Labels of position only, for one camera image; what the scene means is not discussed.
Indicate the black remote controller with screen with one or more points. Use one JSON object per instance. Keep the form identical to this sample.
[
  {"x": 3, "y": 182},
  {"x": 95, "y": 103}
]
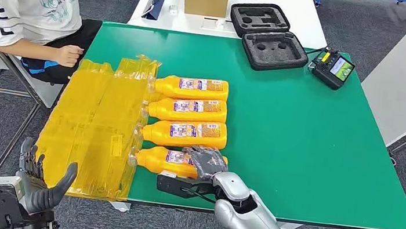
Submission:
[{"x": 328, "y": 73}]

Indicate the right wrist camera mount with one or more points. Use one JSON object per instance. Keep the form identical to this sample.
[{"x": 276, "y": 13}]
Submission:
[{"x": 175, "y": 185}]

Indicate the open black foam case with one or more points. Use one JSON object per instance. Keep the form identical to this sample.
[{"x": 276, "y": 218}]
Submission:
[{"x": 272, "y": 54}]

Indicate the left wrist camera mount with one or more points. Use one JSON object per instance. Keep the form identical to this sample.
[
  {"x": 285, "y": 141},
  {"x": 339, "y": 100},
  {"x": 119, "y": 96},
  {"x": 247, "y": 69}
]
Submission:
[{"x": 2, "y": 201}]

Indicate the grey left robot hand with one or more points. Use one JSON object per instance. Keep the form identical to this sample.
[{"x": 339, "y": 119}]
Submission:
[{"x": 36, "y": 194}]

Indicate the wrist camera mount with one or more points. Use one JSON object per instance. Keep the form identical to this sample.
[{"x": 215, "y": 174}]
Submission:
[
  {"x": 2, "y": 201},
  {"x": 175, "y": 185}
]

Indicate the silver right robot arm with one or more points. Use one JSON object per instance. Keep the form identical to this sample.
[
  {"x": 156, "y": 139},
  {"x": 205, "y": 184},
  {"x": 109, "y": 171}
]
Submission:
[{"x": 251, "y": 228}]

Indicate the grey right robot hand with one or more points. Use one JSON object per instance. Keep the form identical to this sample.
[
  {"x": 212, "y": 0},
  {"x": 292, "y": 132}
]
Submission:
[{"x": 206, "y": 162}]

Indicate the small white earbud case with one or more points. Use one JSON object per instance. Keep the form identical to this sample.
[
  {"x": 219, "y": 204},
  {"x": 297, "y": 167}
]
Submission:
[{"x": 173, "y": 9}]

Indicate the green topped work table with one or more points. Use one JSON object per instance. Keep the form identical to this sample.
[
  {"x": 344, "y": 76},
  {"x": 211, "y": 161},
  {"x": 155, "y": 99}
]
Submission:
[{"x": 300, "y": 141}]

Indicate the orange detergent bottle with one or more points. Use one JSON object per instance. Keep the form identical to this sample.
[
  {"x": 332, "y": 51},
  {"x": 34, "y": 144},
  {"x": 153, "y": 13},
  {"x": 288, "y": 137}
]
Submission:
[
  {"x": 151, "y": 159},
  {"x": 161, "y": 109},
  {"x": 158, "y": 133},
  {"x": 167, "y": 86}
]

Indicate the yellow plastic wrapped sheet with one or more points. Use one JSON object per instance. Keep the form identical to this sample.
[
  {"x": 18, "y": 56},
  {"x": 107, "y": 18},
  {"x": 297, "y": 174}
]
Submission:
[{"x": 85, "y": 126}]

